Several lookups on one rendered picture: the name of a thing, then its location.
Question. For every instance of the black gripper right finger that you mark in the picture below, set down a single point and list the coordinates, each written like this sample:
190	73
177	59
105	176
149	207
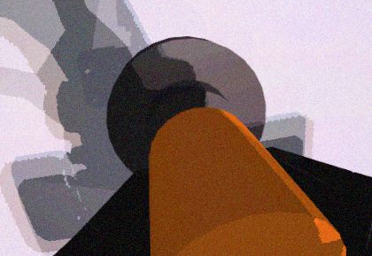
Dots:
345	197

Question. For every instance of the orange cylinder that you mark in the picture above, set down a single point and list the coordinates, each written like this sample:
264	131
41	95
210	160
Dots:
215	191

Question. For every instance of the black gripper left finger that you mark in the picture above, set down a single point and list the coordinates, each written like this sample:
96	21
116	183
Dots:
122	226

